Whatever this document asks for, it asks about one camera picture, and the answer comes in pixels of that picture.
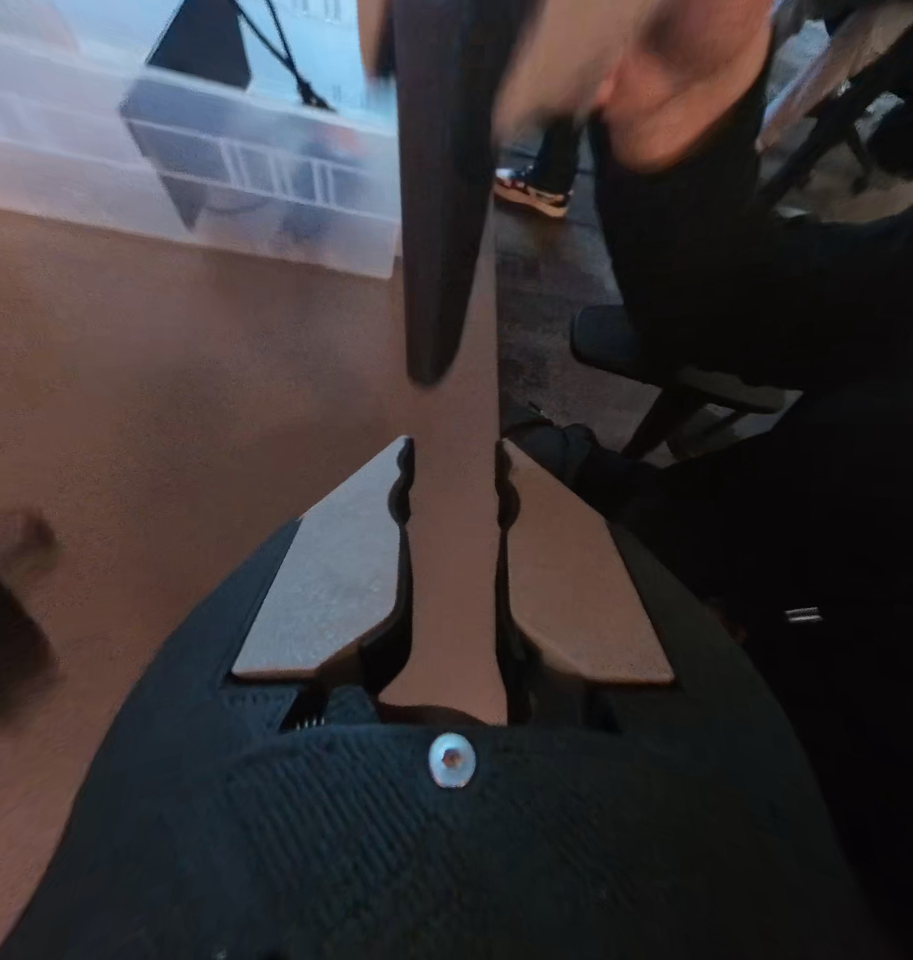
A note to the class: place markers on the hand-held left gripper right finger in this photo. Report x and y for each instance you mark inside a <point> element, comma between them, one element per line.
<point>576,592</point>

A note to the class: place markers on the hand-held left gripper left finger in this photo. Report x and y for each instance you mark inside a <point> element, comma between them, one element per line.
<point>329,585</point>

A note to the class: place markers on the person's right forearm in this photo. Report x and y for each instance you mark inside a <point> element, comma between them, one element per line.
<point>689,262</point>

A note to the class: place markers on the person's right hand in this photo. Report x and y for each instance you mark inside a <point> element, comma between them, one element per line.
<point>651,67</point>

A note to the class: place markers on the clear plastic bin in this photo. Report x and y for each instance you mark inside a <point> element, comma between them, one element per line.
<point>276,172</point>

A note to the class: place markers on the person's black clothing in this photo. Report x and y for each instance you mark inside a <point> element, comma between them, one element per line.
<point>816,600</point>

